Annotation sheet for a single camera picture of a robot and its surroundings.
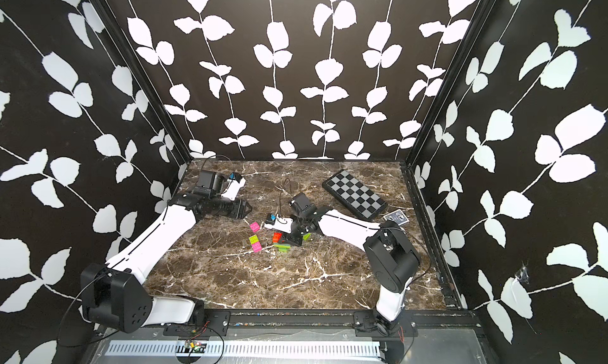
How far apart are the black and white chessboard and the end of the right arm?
33 centimetres

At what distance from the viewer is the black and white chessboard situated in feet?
3.37

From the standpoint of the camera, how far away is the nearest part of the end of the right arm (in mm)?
663
